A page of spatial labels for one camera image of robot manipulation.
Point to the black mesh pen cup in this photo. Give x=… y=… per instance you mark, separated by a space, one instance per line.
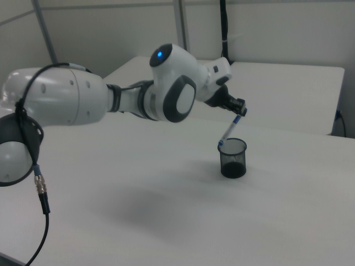
x=233 y=163

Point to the black camera stand white tie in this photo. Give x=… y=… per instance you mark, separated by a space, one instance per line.
x=225 y=30

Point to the blue white whiteboard marker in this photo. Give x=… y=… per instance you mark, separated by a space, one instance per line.
x=230 y=128

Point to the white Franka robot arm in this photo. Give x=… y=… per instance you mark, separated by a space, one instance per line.
x=69 y=94

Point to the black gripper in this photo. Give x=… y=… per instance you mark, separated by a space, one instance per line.
x=219 y=97

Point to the grey metal partition post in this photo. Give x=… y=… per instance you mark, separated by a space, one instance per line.
x=45 y=30
x=183 y=25

